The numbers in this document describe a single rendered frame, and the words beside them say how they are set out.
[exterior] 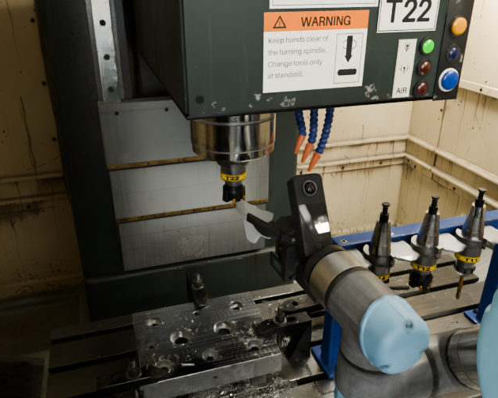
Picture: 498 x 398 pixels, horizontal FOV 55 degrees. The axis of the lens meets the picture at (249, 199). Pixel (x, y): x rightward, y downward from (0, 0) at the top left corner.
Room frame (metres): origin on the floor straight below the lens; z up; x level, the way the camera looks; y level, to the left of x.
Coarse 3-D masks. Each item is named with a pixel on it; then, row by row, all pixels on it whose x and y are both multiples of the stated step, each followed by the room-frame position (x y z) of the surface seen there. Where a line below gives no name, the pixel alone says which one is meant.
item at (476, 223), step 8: (472, 208) 0.87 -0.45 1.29; (480, 208) 0.86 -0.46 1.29; (472, 216) 0.86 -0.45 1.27; (480, 216) 0.86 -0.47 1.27; (464, 224) 0.87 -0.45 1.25; (472, 224) 0.86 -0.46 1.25; (480, 224) 0.85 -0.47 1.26; (464, 232) 0.86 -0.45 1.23; (472, 232) 0.85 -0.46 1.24; (480, 232) 0.85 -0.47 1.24
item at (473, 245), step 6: (456, 234) 0.87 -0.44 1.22; (486, 234) 0.87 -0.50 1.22; (462, 240) 0.85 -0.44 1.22; (468, 240) 0.85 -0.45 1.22; (474, 240) 0.84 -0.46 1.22; (480, 240) 0.85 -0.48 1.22; (486, 240) 0.85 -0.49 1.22; (468, 246) 0.85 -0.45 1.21; (474, 246) 0.85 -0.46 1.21; (480, 246) 0.85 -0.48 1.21
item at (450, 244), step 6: (444, 234) 0.89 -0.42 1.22; (450, 234) 0.89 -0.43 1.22; (444, 240) 0.86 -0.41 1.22; (450, 240) 0.86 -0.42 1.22; (456, 240) 0.86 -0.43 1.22; (444, 246) 0.83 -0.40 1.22; (450, 246) 0.83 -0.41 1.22; (456, 246) 0.83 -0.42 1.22; (462, 246) 0.83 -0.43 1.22; (450, 252) 0.82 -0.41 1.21; (456, 252) 0.82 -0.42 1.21
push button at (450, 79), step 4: (448, 72) 0.75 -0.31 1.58; (452, 72) 0.75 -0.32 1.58; (444, 76) 0.75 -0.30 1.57; (448, 76) 0.75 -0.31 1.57; (452, 76) 0.75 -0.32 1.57; (456, 76) 0.75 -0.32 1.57; (444, 80) 0.75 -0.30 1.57; (448, 80) 0.75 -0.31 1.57; (452, 80) 0.75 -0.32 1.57; (456, 80) 0.75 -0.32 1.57; (444, 84) 0.75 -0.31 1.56; (448, 84) 0.75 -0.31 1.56; (452, 84) 0.75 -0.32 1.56; (444, 88) 0.75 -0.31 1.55; (448, 88) 0.75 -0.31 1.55
